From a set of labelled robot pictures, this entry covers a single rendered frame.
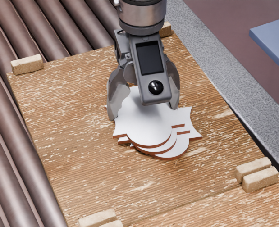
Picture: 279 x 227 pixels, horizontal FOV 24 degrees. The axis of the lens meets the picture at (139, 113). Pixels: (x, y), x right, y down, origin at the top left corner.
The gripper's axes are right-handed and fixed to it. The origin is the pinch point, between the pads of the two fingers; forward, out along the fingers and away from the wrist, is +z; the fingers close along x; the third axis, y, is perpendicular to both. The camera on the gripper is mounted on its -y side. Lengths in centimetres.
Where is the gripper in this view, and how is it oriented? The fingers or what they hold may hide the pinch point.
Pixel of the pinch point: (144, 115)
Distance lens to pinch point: 113.7
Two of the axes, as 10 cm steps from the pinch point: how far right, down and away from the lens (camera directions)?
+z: 0.0, 7.0, 7.1
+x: -9.7, 1.6, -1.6
